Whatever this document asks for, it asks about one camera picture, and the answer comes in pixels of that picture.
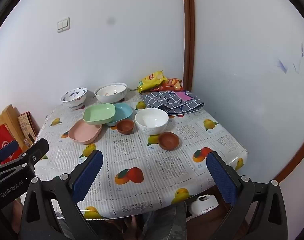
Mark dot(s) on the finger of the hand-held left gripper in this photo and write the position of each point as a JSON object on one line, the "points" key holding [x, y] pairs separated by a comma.
{"points": [[37, 150], [7, 150]]}

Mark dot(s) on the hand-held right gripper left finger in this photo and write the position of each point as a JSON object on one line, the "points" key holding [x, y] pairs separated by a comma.
{"points": [[88, 175]]}

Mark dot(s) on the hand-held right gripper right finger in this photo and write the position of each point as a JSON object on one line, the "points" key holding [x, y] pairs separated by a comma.
{"points": [[222, 180]]}

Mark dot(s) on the deep brown small bowl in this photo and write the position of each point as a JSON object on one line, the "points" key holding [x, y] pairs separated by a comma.
{"points": [[125, 127]]}

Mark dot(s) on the shallow brown small bowl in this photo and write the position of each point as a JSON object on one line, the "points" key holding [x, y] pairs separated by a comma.
{"points": [[168, 141]]}

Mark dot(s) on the brown patterned box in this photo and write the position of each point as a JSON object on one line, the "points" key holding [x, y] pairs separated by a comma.
{"points": [[26, 125]]}

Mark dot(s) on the white plastic container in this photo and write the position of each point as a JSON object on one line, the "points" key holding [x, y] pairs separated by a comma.
{"points": [[203, 203]]}

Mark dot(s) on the light wooden board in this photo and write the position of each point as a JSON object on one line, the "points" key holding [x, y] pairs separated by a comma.
{"points": [[7, 115]]}

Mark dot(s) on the pink square plate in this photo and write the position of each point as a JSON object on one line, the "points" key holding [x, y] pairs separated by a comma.
{"points": [[83, 133]]}

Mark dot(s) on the green square plate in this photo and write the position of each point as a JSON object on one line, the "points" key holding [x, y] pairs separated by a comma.
{"points": [[98, 113]]}

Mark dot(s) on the blue patterned white bowl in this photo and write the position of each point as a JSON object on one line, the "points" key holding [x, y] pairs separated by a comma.
{"points": [[74, 97]]}

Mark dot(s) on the fruit printed tablecloth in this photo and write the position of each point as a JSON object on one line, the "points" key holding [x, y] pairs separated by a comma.
{"points": [[154, 170]]}

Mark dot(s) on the person's camouflage trouser leg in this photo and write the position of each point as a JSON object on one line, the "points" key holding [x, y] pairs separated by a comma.
{"points": [[164, 222]]}

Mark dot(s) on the blue square plate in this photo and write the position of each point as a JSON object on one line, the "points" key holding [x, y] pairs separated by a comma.
{"points": [[123, 112]]}

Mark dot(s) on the brown wooden baseboard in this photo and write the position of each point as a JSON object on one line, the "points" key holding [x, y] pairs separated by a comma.
{"points": [[295, 155]]}

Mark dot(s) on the large plain white bowl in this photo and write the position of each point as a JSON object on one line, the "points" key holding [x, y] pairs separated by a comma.
{"points": [[109, 99]]}

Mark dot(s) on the white ceramic bowl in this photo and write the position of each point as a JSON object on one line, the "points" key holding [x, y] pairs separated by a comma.
{"points": [[151, 120]]}

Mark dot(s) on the white bowl with orange print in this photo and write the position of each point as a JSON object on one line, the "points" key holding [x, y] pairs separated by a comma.
{"points": [[110, 91]]}

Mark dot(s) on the grey checked cloth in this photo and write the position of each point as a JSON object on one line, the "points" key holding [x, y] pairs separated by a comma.
{"points": [[164, 101]]}

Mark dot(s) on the red chips bag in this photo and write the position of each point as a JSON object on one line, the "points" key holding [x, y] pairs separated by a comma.
{"points": [[172, 85]]}

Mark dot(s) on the yellow chips bag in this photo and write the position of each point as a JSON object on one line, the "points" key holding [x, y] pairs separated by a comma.
{"points": [[152, 80]]}

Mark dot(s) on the white wall light switch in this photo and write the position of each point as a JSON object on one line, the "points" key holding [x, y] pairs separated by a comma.
{"points": [[63, 25]]}

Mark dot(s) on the brown wooden door frame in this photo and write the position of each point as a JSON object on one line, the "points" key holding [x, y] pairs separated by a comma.
{"points": [[188, 35]]}

